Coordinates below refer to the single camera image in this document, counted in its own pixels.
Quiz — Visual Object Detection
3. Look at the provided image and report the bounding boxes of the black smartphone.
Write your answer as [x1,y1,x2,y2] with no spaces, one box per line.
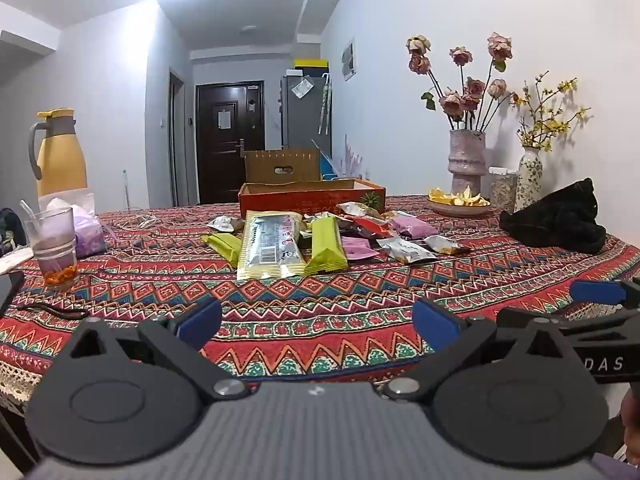
[0,271,26,318]

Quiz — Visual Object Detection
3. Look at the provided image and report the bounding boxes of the pink ceramic vase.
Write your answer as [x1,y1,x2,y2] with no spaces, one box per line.
[448,129,488,196]

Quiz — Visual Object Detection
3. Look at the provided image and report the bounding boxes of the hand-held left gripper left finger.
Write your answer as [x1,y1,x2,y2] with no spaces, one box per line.
[62,300,251,402]

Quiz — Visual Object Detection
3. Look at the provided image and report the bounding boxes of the wall picture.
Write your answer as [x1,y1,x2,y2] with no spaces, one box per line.
[342,39,357,82]

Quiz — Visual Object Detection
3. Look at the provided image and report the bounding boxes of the yellow thermos jug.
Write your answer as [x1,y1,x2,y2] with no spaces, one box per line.
[27,107,88,198]

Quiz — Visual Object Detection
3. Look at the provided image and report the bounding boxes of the purple dried grass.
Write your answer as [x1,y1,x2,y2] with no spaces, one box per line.
[340,135,371,181]

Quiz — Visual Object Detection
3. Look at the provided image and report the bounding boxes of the white grey snack packet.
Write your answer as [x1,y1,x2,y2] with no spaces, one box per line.
[376,236,440,265]

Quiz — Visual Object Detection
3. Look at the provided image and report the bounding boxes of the grey refrigerator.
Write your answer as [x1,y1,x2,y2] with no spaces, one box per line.
[280,74,333,161]

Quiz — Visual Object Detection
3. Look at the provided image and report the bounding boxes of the silver snack packet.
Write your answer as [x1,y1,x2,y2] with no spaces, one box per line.
[206,216,246,233]

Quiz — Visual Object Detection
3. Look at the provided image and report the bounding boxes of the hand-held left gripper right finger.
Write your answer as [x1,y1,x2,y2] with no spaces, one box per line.
[382,299,591,403]

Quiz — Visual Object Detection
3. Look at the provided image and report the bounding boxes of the yellow blossom branches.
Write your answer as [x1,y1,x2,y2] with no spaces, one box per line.
[510,72,592,153]

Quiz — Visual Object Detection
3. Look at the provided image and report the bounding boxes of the ceramic plate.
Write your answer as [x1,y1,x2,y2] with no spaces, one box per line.
[427,195,493,218]

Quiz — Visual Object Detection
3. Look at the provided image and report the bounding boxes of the large yellow windowed snack packet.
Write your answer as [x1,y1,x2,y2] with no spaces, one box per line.
[236,210,307,282]

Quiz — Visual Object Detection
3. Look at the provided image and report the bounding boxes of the grey interior door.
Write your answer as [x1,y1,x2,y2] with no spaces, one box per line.
[167,70,188,208]

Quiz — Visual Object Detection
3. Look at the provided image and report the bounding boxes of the red cardboard box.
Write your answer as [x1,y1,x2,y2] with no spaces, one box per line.
[238,148,387,221]

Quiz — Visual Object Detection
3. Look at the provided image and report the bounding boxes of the pink snack packet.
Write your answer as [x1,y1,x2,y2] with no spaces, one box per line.
[340,236,379,262]
[390,211,440,240]

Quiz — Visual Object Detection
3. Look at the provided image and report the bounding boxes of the red snack packet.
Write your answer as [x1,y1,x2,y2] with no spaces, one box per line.
[352,215,396,238]

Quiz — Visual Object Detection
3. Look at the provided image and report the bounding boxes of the bunch of dried pink roses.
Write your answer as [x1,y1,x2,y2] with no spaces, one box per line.
[406,32,521,133]

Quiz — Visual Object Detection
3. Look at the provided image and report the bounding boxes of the dark bag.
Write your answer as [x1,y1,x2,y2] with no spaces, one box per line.
[0,207,28,261]

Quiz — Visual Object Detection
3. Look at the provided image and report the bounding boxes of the white cable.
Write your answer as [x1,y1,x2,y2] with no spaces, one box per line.
[107,212,158,231]

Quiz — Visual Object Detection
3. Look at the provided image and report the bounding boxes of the long green snack packet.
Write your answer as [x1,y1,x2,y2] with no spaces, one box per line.
[303,217,349,276]

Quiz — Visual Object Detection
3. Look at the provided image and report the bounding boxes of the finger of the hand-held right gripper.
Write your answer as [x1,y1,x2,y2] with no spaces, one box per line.
[496,305,640,349]
[570,277,640,321]

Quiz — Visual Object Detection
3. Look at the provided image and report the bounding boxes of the glass jar with white lid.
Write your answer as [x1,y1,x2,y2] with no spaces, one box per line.
[488,166,518,212]

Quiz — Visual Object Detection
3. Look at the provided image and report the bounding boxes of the floral white vase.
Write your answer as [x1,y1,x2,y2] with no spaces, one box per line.
[515,147,544,212]

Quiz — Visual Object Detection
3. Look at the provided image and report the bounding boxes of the orange chip snack packet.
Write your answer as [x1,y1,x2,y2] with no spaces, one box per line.
[424,235,472,257]

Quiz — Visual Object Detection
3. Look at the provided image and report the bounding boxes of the clear glass cup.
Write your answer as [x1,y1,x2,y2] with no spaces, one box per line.
[23,207,79,288]

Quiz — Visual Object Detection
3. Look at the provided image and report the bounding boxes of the blue plastic item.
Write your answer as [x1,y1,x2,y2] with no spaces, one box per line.
[310,140,341,181]

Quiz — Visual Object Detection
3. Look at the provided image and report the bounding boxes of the white orange snack packet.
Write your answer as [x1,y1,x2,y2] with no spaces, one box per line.
[337,201,386,218]

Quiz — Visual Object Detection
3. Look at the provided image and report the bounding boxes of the dark brown entrance door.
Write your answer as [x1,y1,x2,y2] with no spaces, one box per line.
[196,80,266,205]

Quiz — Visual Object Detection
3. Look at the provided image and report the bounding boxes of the folded umbrella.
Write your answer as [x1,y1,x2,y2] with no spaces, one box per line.
[317,72,332,136]

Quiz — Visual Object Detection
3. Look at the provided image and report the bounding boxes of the small green snack packet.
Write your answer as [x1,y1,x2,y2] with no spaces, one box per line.
[201,232,244,268]

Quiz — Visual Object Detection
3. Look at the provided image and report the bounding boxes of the white paper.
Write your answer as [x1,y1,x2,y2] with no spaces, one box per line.
[0,247,36,276]

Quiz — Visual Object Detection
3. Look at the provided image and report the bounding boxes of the purple tissue pack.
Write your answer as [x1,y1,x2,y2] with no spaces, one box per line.
[39,191,108,258]

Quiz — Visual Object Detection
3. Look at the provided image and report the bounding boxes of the black fuzzy cloth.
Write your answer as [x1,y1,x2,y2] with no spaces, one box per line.
[499,177,608,255]

